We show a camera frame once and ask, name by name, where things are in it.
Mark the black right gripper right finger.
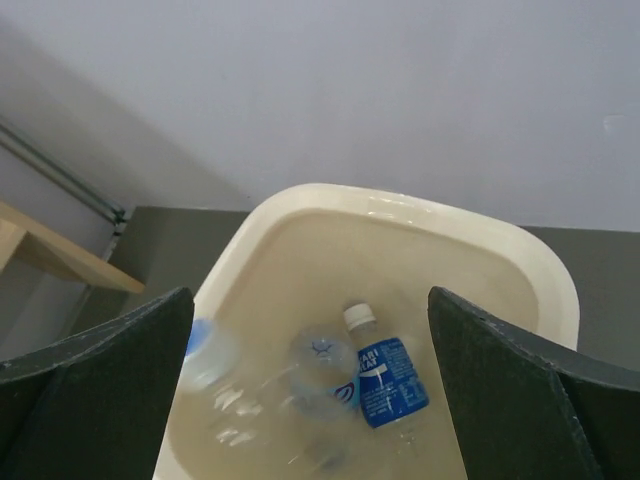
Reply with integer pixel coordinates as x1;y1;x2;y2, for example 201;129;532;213
428;287;639;479

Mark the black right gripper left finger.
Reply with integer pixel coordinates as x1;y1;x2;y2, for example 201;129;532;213
1;287;194;479

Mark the clear bottle blue cap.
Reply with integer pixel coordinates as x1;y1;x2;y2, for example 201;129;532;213
288;323;360;420

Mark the blue label bottle in bin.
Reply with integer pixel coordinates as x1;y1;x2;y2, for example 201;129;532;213
343;302;430;444

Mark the cream plastic bin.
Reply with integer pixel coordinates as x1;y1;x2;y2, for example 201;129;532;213
152;183;581;480

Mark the wooden shelf unit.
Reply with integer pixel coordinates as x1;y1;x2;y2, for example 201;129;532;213
1;202;145;294

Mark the aluminium corner post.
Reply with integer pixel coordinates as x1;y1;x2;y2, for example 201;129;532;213
1;118;129;227

